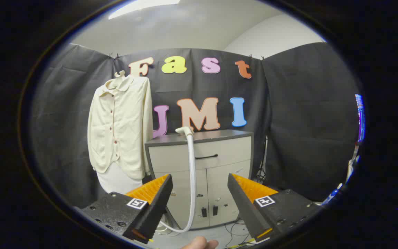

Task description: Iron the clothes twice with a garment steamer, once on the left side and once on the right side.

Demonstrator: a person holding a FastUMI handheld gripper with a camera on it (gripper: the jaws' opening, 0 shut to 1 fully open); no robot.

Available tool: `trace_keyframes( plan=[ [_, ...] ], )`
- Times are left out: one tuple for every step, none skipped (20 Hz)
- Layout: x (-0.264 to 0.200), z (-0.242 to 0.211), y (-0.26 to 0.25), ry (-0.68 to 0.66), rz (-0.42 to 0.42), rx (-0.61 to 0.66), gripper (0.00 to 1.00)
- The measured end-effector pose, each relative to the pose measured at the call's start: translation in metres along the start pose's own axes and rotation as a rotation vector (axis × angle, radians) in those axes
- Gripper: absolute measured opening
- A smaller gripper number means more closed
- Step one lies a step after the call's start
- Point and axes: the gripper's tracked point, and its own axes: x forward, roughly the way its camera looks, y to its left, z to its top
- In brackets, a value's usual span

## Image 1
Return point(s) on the cream clothes hanger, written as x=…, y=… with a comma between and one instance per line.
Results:
x=120, y=74

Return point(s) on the glowing blue screen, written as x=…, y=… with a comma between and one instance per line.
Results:
x=359, y=117

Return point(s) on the grey and white cabinet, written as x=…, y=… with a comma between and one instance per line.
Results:
x=226, y=152

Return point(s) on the white garment steamer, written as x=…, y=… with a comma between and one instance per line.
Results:
x=192, y=166

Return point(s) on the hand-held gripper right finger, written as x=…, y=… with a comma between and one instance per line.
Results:
x=245, y=207

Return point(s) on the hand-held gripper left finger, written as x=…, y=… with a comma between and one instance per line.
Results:
x=154, y=211

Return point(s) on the cream button shirt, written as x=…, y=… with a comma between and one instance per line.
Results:
x=123, y=131

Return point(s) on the white board behind shirt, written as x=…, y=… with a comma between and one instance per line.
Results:
x=116, y=181

